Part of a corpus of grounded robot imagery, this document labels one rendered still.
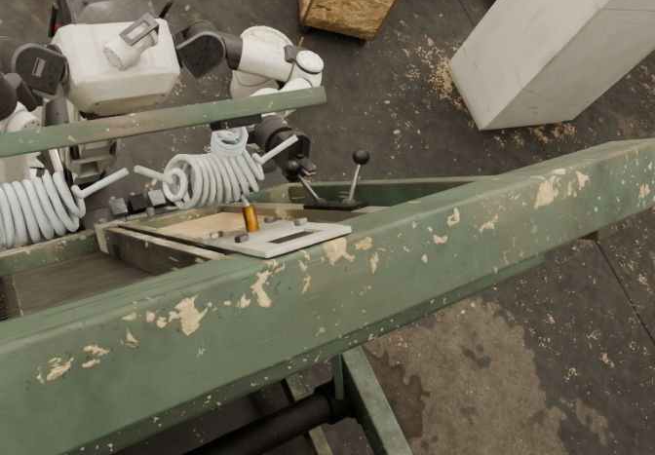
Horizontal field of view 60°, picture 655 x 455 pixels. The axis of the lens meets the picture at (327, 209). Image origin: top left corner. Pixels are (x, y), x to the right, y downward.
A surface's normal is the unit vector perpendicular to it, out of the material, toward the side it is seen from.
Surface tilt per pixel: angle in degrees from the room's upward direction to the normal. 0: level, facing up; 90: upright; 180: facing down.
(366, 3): 90
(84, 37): 23
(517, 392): 0
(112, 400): 30
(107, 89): 68
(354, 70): 0
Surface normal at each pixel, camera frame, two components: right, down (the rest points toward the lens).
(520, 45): -0.88, 0.14
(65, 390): 0.51, 0.02
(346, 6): 0.07, 0.87
